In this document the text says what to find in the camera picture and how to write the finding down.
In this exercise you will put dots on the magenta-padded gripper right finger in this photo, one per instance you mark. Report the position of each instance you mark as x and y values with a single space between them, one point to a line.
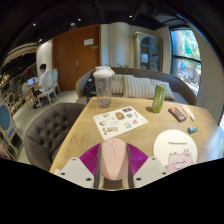
151 170

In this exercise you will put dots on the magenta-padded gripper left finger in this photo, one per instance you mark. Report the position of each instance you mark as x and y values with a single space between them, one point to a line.
75 171

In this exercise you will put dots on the pink computer mouse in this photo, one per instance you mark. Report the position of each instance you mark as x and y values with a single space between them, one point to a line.
114 160

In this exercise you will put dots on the white cartoon-print mouse pad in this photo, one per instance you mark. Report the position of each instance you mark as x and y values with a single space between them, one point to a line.
173 143

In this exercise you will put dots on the grey tufted armchair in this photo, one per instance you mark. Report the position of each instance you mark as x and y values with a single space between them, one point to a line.
50 133

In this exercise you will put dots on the small blue-green pack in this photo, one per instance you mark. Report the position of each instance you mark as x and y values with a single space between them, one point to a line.
192 129

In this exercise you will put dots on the white sticker sheet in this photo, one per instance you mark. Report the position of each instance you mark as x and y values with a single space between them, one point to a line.
118 121

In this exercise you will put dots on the black and red case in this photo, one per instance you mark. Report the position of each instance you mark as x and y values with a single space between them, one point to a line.
177 114

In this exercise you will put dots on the white tube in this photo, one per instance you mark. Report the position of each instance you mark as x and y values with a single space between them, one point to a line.
188 112

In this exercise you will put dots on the green drink can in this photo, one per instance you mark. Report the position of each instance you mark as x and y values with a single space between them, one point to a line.
159 99

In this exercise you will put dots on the striped cushion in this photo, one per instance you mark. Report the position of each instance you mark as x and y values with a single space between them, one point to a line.
117 84
138 86
168 90

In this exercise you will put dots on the grey curved sofa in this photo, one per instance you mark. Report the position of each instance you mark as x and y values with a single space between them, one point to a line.
181 90

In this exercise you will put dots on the blue-backed chair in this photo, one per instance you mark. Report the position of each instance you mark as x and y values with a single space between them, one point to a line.
5 120

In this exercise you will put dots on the black backpack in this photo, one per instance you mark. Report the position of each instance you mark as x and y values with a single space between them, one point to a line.
90 85

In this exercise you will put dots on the clear plastic shaker bottle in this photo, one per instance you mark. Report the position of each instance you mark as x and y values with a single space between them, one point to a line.
103 88

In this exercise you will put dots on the white dining chair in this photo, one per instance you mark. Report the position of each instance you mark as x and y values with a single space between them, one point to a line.
47 85
55 78

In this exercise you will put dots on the person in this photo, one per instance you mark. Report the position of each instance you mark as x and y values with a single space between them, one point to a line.
41 81

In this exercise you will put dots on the laptop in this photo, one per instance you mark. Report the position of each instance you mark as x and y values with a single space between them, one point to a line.
31 82

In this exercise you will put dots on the brown wooden door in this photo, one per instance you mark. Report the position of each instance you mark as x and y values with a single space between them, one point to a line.
68 61

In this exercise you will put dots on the arched glass-door cabinet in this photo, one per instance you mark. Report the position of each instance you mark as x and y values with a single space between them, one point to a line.
149 51

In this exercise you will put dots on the black-framed window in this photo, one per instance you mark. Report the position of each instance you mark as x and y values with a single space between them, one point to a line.
186 56

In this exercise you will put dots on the white door sign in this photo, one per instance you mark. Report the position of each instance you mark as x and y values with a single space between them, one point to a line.
88 42

